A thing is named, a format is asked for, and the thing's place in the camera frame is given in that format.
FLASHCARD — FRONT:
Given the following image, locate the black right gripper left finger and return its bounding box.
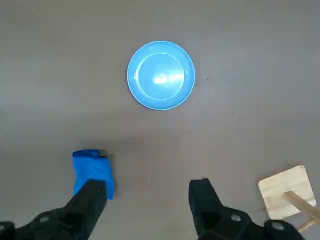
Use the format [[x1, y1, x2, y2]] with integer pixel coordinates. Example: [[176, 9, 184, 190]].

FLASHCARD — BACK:
[[0, 179, 109, 240]]

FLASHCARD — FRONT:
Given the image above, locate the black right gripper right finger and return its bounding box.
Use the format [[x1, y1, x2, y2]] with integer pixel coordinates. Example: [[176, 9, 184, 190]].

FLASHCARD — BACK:
[[188, 177, 309, 240]]

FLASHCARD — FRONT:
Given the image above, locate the blue cloth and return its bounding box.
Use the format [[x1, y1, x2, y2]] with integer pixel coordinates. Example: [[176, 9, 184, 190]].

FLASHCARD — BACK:
[[71, 149, 116, 201]]

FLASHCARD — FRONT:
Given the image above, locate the light blue plastic plate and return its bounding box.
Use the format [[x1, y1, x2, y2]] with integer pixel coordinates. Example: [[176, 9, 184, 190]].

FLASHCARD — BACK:
[[126, 41, 196, 112]]

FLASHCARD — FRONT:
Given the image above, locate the wooden cup rack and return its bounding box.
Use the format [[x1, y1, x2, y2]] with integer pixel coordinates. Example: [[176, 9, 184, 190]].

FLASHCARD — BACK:
[[257, 164, 320, 233]]

